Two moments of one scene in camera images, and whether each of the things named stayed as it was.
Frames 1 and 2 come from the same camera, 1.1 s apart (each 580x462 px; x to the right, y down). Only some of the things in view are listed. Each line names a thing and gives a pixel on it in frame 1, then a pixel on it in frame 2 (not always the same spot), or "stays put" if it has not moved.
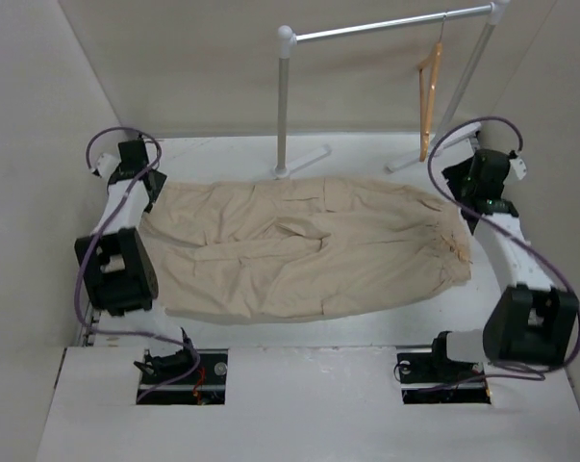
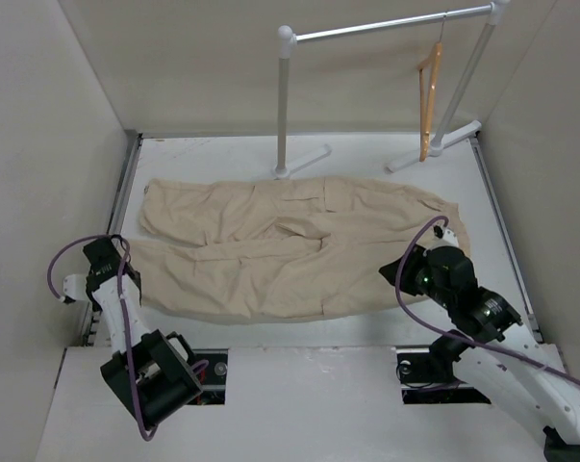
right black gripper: (454, 175) → (416, 256)
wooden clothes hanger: (429, 72) stays put
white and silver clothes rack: (288, 38) stays put
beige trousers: (282, 247) stays put
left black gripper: (159, 182) → (138, 281)
